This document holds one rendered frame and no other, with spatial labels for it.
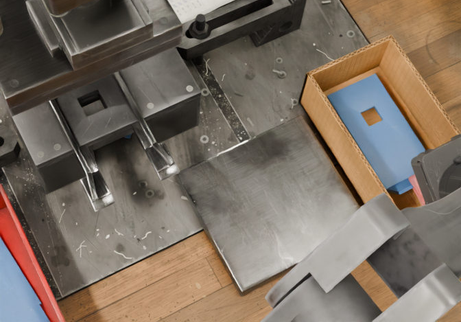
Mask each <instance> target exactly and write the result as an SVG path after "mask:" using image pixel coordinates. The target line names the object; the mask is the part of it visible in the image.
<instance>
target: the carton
mask: <svg viewBox="0 0 461 322"><path fill-rule="evenodd" d="M373 74H376V75H377V77H378V78H379V80H380V82H381V83H382V85H383V86H384V88H385V89H386V91H387V92H388V94H389V95H390V97H391V98H392V100H393V101H394V103H395V104H396V106H397V107H398V109H399V110H400V112H401V113H402V115H403V116H404V118H405V120H406V121H407V123H408V124H409V125H410V127H411V129H412V130H413V131H414V133H415V135H416V136H417V137H418V139H419V141H420V142H421V143H422V145H423V147H424V148H425V149H426V150H428V149H434V148H437V147H438V146H441V145H443V144H444V143H447V142H448V141H451V138H452V137H454V136H456V135H459V134H460V131H459V130H458V129H457V127H456V125H455V124H454V123H453V122H452V120H451V118H450V117H449V116H448V114H447V113H446V111H445V110H444V108H443V107H442V106H441V104H440V102H439V101H438V100H437V99H436V97H435V96H434V94H433V93H432V91H431V90H430V89H429V87H428V86H427V84H426V83H425V81H424V80H423V79H422V77H421V76H420V74H419V73H418V71H417V70H416V69H415V67H414V65H413V64H412V63H411V62H410V60H409V58H408V57H407V56H406V55H405V53H404V51H403V50H402V49H401V47H400V46H399V44H398V43H397V42H396V40H395V39H394V37H393V36H392V35H389V36H387V37H385V38H383V39H381V40H379V41H376V42H374V43H372V44H369V45H367V46H365V47H363V48H361V49H358V50H357V51H354V52H352V53H350V54H347V55H345V56H343V57H341V58H338V59H337V60H334V61H332V62H330V63H328V64H325V65H323V66H321V67H318V68H317V69H314V70H313V71H310V72H308V73H306V76H305V81H304V83H303V88H302V91H301V94H300V98H299V102H300V104H301V106H302V107H303V108H304V110H305V112H306V114H307V115H308V117H309V118H310V120H311V121H312V123H313V125H314V126H315V127H316V129H317V131H318V132H319V134H320V136H321V137H322V139H323V140H324V142H325V143H326V145H327V147H328V148H329V150H330V151H331V153H332V155H333V156H334V158H335V160H336V161H337V162H338V164H339V166H340V167H341V168H342V171H343V172H344V173H345V175H346V177H347V179H348V180H349V181H350V183H351V185H352V186H353V188H354V190H355V191H356V192H357V194H358V196H359V197H360V199H361V200H362V202H363V204H365V203H367V202H368V201H369V200H371V199H372V198H374V197H376V196H378V195H380V194H381V193H383V192H384V193H385V194H386V195H387V196H388V198H389V199H390V200H391V201H392V202H393V203H394V204H395V205H396V206H397V208H398V209H399V210H400V211H401V210H402V209H405V208H408V207H420V206H422V205H421V203H420V201H419V199H418V197H417V195H416V193H415V192H414V190H413V189H410V190H408V191H406V192H404V193H402V194H394V193H390V192H389V193H388V192H387V191H386V189H385V187H384V186H383V184H382V183H381V181H380V180H379V178H378V176H377V175H376V174H375V172H374V170H373V169H372V168H371V166H370V164H369V162H368V161H367V160H366V158H365V156H364V155H363V153H362V151H361V150H360V149H359V147H358V146H357V144H356V143H355V141H354V139H353V138H352V137H351V135H350V133H349V132H348V130H347V129H346V127H345V125H344V124H343V123H342V121H341V119H340V118H339V116H338V114H337V113H336V111H335V110H334V108H333V107H332V105H331V103H330V102H329V100H328V99H327V96H328V95H330V94H332V93H334V92H336V91H339V90H340V89H343V88H345V87H347V86H349V85H351V84H354V83H356V82H358V81H360V80H363V79H364V78H367V77H369V76H371V75H373ZM361 114H362V117H363V118H364V119H365V121H366V123H367V124H368V126H372V125H373V124H376V123H378V122H380V121H382V119H381V118H380V116H379V115H378V113H377V111H376V110H375V108H371V109H369V110H367V111H365V112H363V113H361Z"/></svg>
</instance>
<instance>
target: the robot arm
mask: <svg viewBox="0 0 461 322"><path fill-rule="evenodd" d="M411 165H412V169H413V171H414V175H413V176H411V177H409V178H408V180H409V182H410V183H411V184H412V185H413V190H414V192H415V193H416V195H417V197H418V199H419V201H420V203H421V205H422V206H420V207H408V208H405V209H402V210H401V211H400V210H399V209H398V208H397V206H396V205H395V204H394V203H393V202H392V201H391V200H390V199H389V198H388V196H387V195H386V194H385V193H384V192H383V193H381V194H380V195H378V196H376V197H374V198H372V199H371V200H369V201H368V202H367V203H365V204H364V205H362V206H361V207H360V208H359V209H358V210H357V211H356V212H355V213H354V214H353V215H352V216H350V217H349V218H348V219H347V220H346V221H345V222H343V223H342V224H341V225H340V226H339V227H338V228H337V229H336V230H335V231H334V232H333V233H332V234H331V235H329V236H328V237H327V238H326V239H325V240H324V241H322V242H321V243H320V244H319V245H318V246H317V247H316V248H315V249H314V250H313V251H312V252H311V253H310V254H308V255H307V256H306V257H305V258H304V259H303V260H301V261H300V262H299V263H298V264H297V265H296V266H295V267H293V269H292V270H291V271H290V272H289V273H287V274H286V275H285V276H284V277H283V278H282V279H281V280H279V281H278V282H277V283H276V284H275V285H274V286H273V287H272V288H271V290H270V291H269V292H268V293H267V295H266V296H265V299H266V301H267V302H268V303H269V304H270V305H271V307H272V308H273V310H272V311H271V312H270V313H269V314H268V315H267V316H266V317H265V318H264V319H262V320H261V321H260V322H436V321H437V320H438V319H439V318H440V317H441V316H443V315H444V314H445V313H446V312H448V311H449V310H450V309H452V307H454V306H455V305H456V304H457V303H459V302H460V301H461V281H460V280H459V279H460V278H461V133H460V134H459V135H456V136H454V137H452V138H451V141H448V142H447V143H444V144H443V145H441V146H438V147H437V148H434V149H428V150H426V151H424V152H422V153H420V154H418V156H416V157H414V158H413V159H412V160H411ZM364 260H366V261H367V262H368V263H369V264H370V265H371V266H372V268H373V269H374V270H375V272H376V273H377V274H378V276H380V278H381V279H382V280H383V281H384V282H385V284H386V285H387V286H388V287H389V289H391V291H392V292H393V293H394V295H395V296H396V297H397V299H398V300H397V301H396V302H394V303H393V304H392V305H391V306H390V307H389V308H388V309H386V310H385V311H384V312H382V311H381V310H380V309H379V307H378V306H377V305H376V304H375V302H374V301H373V300H372V299H371V298H370V296H369V295H368V294H367V293H366V291H365V290H364V289H363V288H362V287H361V285H360V284H359V283H358V282H357V280H356V279H355V278H354V276H352V274H351V271H353V270H354V269H355V268H356V267H357V266H359V265H360V264H361V263H362V262H363V261H364Z"/></svg>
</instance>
